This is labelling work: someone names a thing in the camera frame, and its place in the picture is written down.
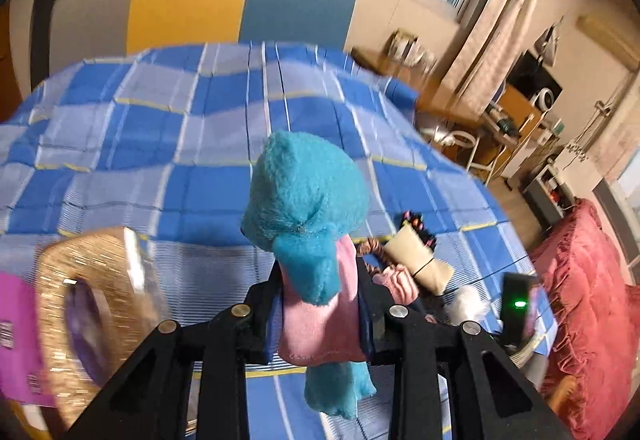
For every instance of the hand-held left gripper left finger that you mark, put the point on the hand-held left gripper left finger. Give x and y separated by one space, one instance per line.
220 350

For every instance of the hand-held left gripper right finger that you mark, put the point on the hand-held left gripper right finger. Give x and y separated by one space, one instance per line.
425 360

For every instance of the white fluffy pompom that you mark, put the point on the white fluffy pompom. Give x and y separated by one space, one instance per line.
470 302

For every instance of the brown scrunchie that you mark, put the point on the brown scrunchie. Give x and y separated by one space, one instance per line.
372 250

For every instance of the teal plush toy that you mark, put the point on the teal plush toy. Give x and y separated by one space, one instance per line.
305 200

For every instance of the wicker basket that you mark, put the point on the wicker basket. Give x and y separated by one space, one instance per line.
537 345

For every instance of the pink ruffled cushion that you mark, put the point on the pink ruffled cushion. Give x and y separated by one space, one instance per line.
590 310

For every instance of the ornate gold tissue box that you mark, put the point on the ornate gold tissue box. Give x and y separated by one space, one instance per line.
55 300

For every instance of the wooden chair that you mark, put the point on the wooden chair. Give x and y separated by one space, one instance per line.
510 119

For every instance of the purple cardboard box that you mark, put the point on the purple cardboard box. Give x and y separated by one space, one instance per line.
20 335

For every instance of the blue plaid bedsheet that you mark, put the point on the blue plaid bedsheet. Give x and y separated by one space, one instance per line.
175 144

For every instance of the wooden desk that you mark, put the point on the wooden desk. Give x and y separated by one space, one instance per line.
450 94

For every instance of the black monitor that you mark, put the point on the black monitor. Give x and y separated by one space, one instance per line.
532 77

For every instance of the small packets on desk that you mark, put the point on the small packets on desk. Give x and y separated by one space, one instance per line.
407 47

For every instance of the striped beige curtain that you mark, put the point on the striped beige curtain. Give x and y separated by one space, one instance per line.
505 19

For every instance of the grey yellow blue sofa back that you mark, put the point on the grey yellow blue sofa back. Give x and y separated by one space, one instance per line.
200 4

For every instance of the black rolled mat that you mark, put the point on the black rolled mat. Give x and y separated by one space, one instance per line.
47 24

